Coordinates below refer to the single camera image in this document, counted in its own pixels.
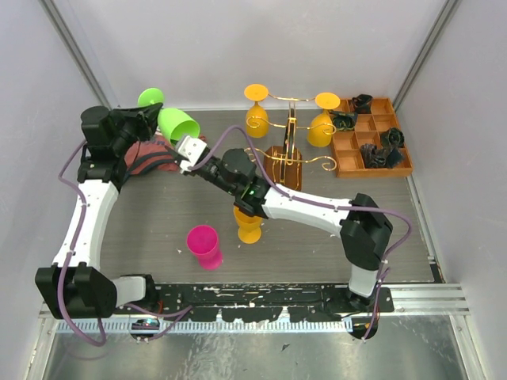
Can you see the dark rolled sock lower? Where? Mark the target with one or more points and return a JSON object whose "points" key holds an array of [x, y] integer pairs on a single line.
{"points": [[375, 157]]}

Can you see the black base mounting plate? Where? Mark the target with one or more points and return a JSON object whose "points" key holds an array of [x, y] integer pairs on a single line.
{"points": [[256, 302]]}

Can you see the orange wine glass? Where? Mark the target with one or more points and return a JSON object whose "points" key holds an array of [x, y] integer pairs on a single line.
{"points": [[322, 128], [257, 120], [249, 228]]}

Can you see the green wine glass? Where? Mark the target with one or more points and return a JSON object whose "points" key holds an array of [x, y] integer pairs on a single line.
{"points": [[173, 123]]}

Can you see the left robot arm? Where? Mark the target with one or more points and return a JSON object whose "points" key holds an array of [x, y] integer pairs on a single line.
{"points": [[100, 177]]}

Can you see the gold wire wine glass rack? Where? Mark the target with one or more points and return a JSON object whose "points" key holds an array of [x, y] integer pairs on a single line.
{"points": [[284, 164]]}

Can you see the grey slotted cable duct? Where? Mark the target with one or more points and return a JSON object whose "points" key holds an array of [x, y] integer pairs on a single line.
{"points": [[127, 325]]}

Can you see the dark rolled sock upper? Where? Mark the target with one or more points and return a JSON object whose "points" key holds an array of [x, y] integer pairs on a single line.
{"points": [[362, 104]]}

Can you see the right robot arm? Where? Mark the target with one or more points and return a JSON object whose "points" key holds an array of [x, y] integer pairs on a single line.
{"points": [[363, 230]]}

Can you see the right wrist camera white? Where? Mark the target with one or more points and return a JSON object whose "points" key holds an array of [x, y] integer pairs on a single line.
{"points": [[191, 149]]}

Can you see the dark rolled sock right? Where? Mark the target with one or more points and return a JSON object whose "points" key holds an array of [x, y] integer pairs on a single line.
{"points": [[393, 138]]}

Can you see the red printed t-shirt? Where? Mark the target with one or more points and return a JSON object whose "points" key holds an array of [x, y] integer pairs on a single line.
{"points": [[144, 157]]}

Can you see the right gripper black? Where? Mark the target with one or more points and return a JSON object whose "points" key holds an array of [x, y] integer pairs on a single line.
{"points": [[177, 157]]}

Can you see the wooden compartment tray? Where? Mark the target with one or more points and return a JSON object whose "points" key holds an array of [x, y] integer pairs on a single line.
{"points": [[369, 129]]}

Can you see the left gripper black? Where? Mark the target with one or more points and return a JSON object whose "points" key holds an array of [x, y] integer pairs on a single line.
{"points": [[145, 117]]}

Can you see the orange wine glass front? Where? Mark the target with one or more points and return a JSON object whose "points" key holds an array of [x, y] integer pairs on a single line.
{"points": [[249, 228]]}

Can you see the pink wine glass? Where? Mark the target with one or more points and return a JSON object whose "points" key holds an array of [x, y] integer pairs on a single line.
{"points": [[203, 242]]}

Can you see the aluminium rail front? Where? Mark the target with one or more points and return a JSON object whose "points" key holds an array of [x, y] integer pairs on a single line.
{"points": [[435, 298]]}

